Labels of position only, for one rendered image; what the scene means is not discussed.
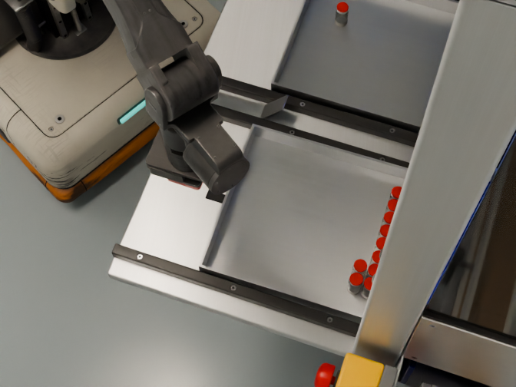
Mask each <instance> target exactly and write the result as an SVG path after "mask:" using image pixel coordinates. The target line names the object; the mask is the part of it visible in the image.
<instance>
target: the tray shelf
mask: <svg viewBox="0 0 516 387"><path fill-rule="evenodd" d="M303 1H304V0H226V3H225V5H224V7H223V10H222V12H221V13H220V17H219V18H218V20H217V23H216V25H215V28H214V30H213V32H212V35H211V36H210V40H209V41H208V43H207V46H206V48H205V50H204V54H205V55H210V56H212V57H213V58H214V59H215V60H216V62H217V64H218V65H219V66H220V70H221V72H222V76H225V77H228V78H232V79H235V80H238V81H242V82H246V83H248V84H253V85H256V86H259V87H262V88H266V89H269V90H271V82H272V80H273V77H274V74H275V72H276V69H277V67H278V64H279V62H280V59H281V57H282V55H283V52H284V49H285V47H286V44H287V42H288V40H289V37H290V34H291V32H292V30H293V26H294V25H295V22H296V19H297V17H298V14H299V11H300V9H301V7H302V4H303ZM264 119H266V120H268V121H273V122H276V123H278V124H283V125H286V126H289V127H293V128H296V129H299V130H301V131H306V132H309V133H312V134H316V135H319V136H322V137H327V138H329V139H332V140H335V141H339V142H343V143H345V144H350V145H352V146H355V147H360V148H362V149H366V150H368V151H373V152H376V153H378V154H383V155H385V156H389V157H393V158H396V159H399V160H403V161H406V162H409V163H410V160H411V158H412V153H413V150H414V147H412V146H408V145H406V144H401V143H399V142H396V141H391V140H388V139H385V138H383V137H378V136H375V135H372V134H368V133H365V132H362V131H357V130H355V129H352V128H349V127H344V126H342V125H339V124H334V123H332V122H328V121H324V120H321V119H318V118H315V117H311V116H308V115H305V114H301V113H298V112H295V111H291V110H287V109H285V108H284V109H283V111H281V112H278V113H276V114H273V115H271V116H269V117H266V118H264ZM221 126H222V127H223V128H224V130H225V131H226V132H227V133H228V134H229V135H230V136H231V137H232V139H233V140H234V141H235V142H236V144H237V145H238V146H239V148H240V149H241V151H243V147H244V145H245V143H246V139H247V137H248V135H249V132H250V129H248V128H245V127H241V126H238V125H235V124H231V123H228V122H225V121H224V122H223V123H222V124H221ZM208 190H209V189H208V187H207V186H206V185H205V184H204V183H203V184H202V186H201V188H200V189H199V190H194V189H191V188H189V187H185V186H182V185H179V184H176V183H173V182H170V181H168V179H167V178H163V177H159V176H156V175H153V174H152V173H150V176H149V178H148V180H147V183H146V185H145V187H144V190H143V192H142V194H141V197H140V199H139V201H138V203H137V206H136V208H135V210H134V213H133V215H132V217H131V220H130V222H129V224H128V226H127V229H126V230H125V233H124V235H123V238H122V240H121V242H120V245H122V246H126V247H129V248H131V249H134V250H138V251H141V252H143V253H148V254H150V255H153V256H157V257H160V258H162V259H165V260H169V261H171V262H174V263H178V264H180V265H183V266H187V267H190V268H192V269H195V270H199V264H200V261H201V258H202V256H203V252H204V250H205V248H206V245H207V242H208V240H209V238H210V235H211V232H212V229H213V226H214V224H215V222H216V219H217V216H218V213H219V212H220V208H221V206H222V204H221V203H218V202H216V201H213V200H208V199H206V198H205V197H206V195H207V192H208ZM199 271H200V270H199ZM107 274H108V275H109V277H110V278H112V279H114V280H118V281H121V282H123V283H126V284H129V285H132V286H136V287H138V288H141V289H145V290H147V291H150V292H152V293H156V294H159V295H162V296H166V297H168V298H171V299H175V300H177V301H180V302H182V303H186V304H189V305H192V306H195V307H197V308H200V309H204V310H206V311H209V312H212V313H216V314H218V315H221V316H225V317H227V318H230V319H234V320H236V321H239V322H242V323H246V324H248V325H251V326H255V327H257V328H260V329H263V330H266V331H268V332H272V333H275V334H277V335H280V336H284V337H286V338H289V339H293V340H296V341H298V342H302V343H305V344H307V345H310V346H314V347H316V348H319V349H323V350H326V351H328V352H332V353H334V354H336V355H339V356H343V357H345V355H346V353H348V352H349V353H352V348H353V346H354V343H355V340H356V337H353V336H349V335H346V334H344V333H341V332H337V331H335V330H332V329H328V328H326V327H323V326H319V325H316V324H314V323H311V322H307V321H305V320H302V319H298V318H296V317H293V316H289V315H286V314H284V313H280V312H277V311H275V310H272V309H268V308H266V307H263V306H259V305H257V304H254V303H250V302H247V301H245V300H242V299H238V298H236V297H233V296H229V295H227V294H224V293H220V292H217V291H215V290H212V289H208V288H206V287H203V286H199V285H197V284H194V283H190V282H187V281H185V280H182V279H178V278H176V277H173V276H169V275H167V274H164V273H160V272H157V271H155V270H151V269H148V268H146V267H143V266H139V265H137V264H134V263H130V262H128V261H125V260H121V259H118V258H116V257H114V258H113V260H112V262H111V265H110V267H109V270H108V272H107Z"/></svg>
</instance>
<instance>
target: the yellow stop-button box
mask: <svg viewBox="0 0 516 387"><path fill-rule="evenodd" d="M397 372H398V369H397V368H395V367H392V366H390V365H385V366H384V365H383V364H382V363H380V362H376V361H373V360H371V359H367V358H364V357H361V356H358V355H355V354H352V353H349V352H348V353H346V355H345V357H344V361H343V364H342V368H341V370H338V372H337V374H336V379H335V381H334V384H333V387H393V385H394V383H395V378H396V375H397Z"/></svg>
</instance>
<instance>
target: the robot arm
mask: <svg viewBox="0 0 516 387"><path fill-rule="evenodd" d="M103 2H104V4H105V5H106V7H107V9H108V11H109V12H110V14H111V16H112V18H113V19H114V22H115V24H116V26H117V28H118V31H119V32H120V34H121V37H122V40H123V43H124V47H125V49H126V52H127V57H128V59H129V61H130V62H131V64H132V66H133V67H134V70H135V71H136V72H137V76H136V77H137V79H138V81H139V82H140V84H141V86H142V88H143V89H144V96H145V104H146V112H147V113H148V114H149V115H150V116H151V117H152V119H153V120H154V121H155V122H156V123H157V125H158V126H159V127H160V129H159V131H158V132H157V136H156V137H155V139H154V142H153V144H152V146H151V149H150V151H149V153H148V155H147V158H146V160H145V161H146V164H147V167H148V168H149V169H150V172H151V173H152V174H153V175H156V176H159V177H163V178H167V179H168V181H170V182H173V183H176V184H179V185H182V186H185V187H189V188H191V189H194V190H199V189H200V188H201V186H202V184H203V183H204V184H205V185H206V186H207V187H208V189H209V190H210V191H211V192H212V193H213V194H215V195H218V194H223V193H225V192H227V191H228V190H230V189H232V188H233V187H235V186H236V185H237V184H238V183H239V182H240V181H241V180H242V179H243V178H244V177H245V175H246V173H247V171H248V170H249V168H250V163H249V161H248V160H247V159H246V158H245V157H244V156H243V152H242V151H241V149H240V148H239V146H238V145H237V144H236V142H235V141H234V140H233V139H232V137H231V136H230V135H229V134H228V133H227V132H226V131H225V130H224V128H223V127H222V126H221V124H222V123H223V118H222V117H221V116H220V115H219V114H218V113H217V111H216V110H215V109H214V108H213V107H212V106H211V103H212V102H213V101H214V100H216V99H218V93H219V91H220V88H221V87H222V72H221V70H220V66H219V65H218V64H217V62H216V60H215V59H214V58H213V57H212V56H210V55H205V54H204V52H203V50H202V48H201V47H200V45H199V43H198V41H196V42H194V43H193V42H192V41H191V40H190V37H189V36H188V34H187V32H186V31H185V29H184V27H183V26H182V24H181V23H180V22H179V21H178V20H177V19H176V18H175V17H174V16H173V15H172V14H171V13H170V11H169V10H168V9H167V7H166V6H165V5H164V3H163V2H162V1H161V0H103ZM170 57H173V59H174V62H172V63H170V64H169V65H167V66H165V67H163V68H160V66H159V64H160V63H161V62H162V61H165V60H166V59H168V58H170Z"/></svg>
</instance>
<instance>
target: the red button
mask: <svg viewBox="0 0 516 387"><path fill-rule="evenodd" d="M335 368H336V366H335V365H332V364H329V363H327V362H326V363H323V364H322V365H321V366H320V367H319V369H318V371H317V373H316V378H315V382H314V385H315V387H330V385H333V384H334V381H335V379H336V377H335V376H333V374H334V371H335Z"/></svg>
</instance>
